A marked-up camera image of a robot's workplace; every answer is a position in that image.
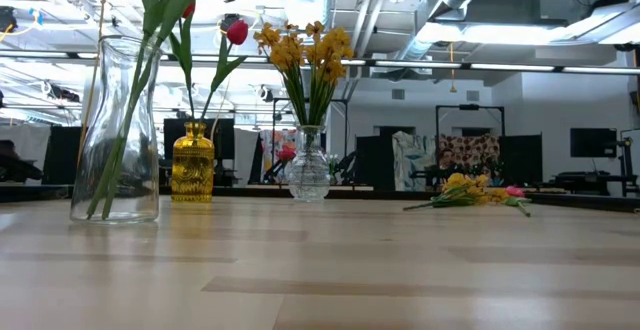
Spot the red artificial tulip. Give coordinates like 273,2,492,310
168,1,199,127
199,18,250,124
502,184,534,219

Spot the tall clear glass vase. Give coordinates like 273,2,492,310
68,34,163,225

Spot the ribbed clear glass vase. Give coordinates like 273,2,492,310
287,124,332,202

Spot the amber glass bottle vase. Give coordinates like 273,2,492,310
170,121,216,203

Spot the black partition panel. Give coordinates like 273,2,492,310
499,134,544,189
163,118,236,187
354,134,396,192

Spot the white teal patterned cloth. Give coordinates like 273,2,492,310
392,130,437,193

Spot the person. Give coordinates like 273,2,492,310
435,147,464,187

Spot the brown floral patterned cloth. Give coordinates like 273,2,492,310
438,134,501,181

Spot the long linear ceiling light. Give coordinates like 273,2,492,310
0,49,640,76

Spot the black background desk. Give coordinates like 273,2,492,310
552,169,640,197

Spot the white hanging sheet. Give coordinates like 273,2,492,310
0,124,52,185

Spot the black metal rig frame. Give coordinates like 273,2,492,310
271,97,350,186
434,103,506,191

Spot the black ceiling camera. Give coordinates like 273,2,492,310
218,13,244,34

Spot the black wall monitor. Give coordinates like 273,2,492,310
569,128,619,159

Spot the black metal table frame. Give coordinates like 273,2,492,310
0,183,640,215

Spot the black camera on stand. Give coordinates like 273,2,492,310
617,137,636,176

